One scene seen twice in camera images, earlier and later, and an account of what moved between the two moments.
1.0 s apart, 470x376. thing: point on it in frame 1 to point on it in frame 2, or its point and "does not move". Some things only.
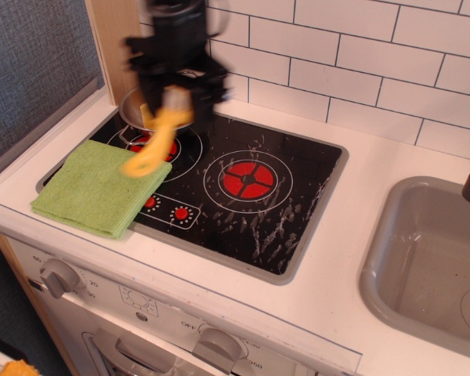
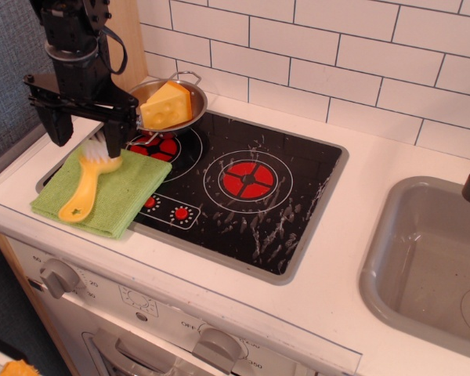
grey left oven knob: (59, 277) does not move
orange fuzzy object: (18, 368) does not move
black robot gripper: (178, 49) to (83, 81)
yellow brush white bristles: (153, 153) to (97, 160)
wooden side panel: (113, 22) does not move
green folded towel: (90, 192) does not move
